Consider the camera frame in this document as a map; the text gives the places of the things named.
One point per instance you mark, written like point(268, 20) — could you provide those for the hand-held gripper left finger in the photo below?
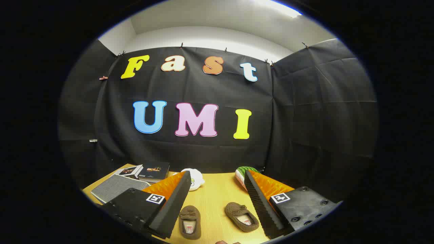
point(173, 210)

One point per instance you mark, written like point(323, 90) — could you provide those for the white plush toy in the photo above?
point(196, 178)

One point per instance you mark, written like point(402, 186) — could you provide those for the watermelon slice plush toy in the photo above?
point(242, 173)

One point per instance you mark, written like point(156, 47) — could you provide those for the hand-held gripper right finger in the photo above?
point(262, 210)

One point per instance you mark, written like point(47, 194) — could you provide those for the grey fabric storage box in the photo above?
point(115, 188)

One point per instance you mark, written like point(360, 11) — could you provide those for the dark cover book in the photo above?
point(155, 170)

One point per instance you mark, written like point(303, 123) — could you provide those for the brown fuzzy shoe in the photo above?
point(190, 213)
point(237, 210)

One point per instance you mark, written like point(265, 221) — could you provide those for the white cover book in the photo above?
point(130, 171)

